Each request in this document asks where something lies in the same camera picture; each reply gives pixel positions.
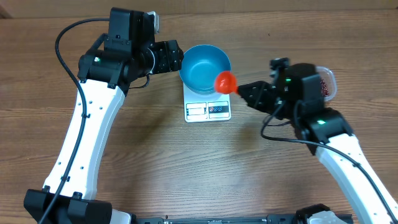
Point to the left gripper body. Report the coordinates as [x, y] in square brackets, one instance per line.
[165, 61]

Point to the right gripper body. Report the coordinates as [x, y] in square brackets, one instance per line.
[267, 99]

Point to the red measuring scoop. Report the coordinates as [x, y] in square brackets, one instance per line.
[226, 83]

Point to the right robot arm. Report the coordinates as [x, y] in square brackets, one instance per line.
[296, 94]

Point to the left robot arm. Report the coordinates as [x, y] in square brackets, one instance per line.
[105, 74]

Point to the blue bowl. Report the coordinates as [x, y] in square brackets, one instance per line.
[200, 67]

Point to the white digital kitchen scale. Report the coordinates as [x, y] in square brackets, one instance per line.
[205, 108]

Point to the red adzuki beans in container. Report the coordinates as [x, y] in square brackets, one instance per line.
[324, 88]

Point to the clear plastic container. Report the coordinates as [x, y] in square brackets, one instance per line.
[329, 77]

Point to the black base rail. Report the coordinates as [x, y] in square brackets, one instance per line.
[269, 219]

